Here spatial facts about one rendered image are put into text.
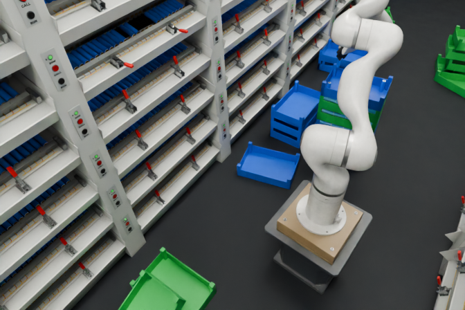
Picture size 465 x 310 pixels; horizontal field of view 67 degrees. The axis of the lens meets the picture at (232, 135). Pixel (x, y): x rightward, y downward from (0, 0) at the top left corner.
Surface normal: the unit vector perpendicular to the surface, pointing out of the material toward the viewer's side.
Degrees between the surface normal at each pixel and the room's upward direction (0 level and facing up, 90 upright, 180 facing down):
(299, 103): 0
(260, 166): 0
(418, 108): 0
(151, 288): 18
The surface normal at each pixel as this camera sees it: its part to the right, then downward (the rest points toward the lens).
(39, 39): 0.81, 0.37
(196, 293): -0.04, -0.72
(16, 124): 0.21, -0.57
